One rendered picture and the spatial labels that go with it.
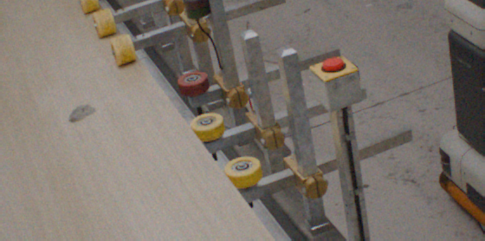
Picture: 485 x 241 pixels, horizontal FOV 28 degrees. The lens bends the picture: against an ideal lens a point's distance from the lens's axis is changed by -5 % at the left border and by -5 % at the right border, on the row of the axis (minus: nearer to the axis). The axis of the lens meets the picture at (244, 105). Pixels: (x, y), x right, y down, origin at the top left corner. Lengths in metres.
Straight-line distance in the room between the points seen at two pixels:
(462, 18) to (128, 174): 1.26
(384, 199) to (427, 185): 0.18
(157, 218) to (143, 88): 0.64
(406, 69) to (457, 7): 1.46
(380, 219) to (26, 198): 1.59
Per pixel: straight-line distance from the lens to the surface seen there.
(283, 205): 2.49
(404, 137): 2.41
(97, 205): 2.28
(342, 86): 1.90
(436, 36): 4.87
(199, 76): 2.72
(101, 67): 2.94
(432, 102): 4.29
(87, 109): 2.69
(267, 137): 2.47
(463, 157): 3.40
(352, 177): 2.01
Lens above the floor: 2.06
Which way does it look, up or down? 27 degrees down
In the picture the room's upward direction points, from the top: 12 degrees counter-clockwise
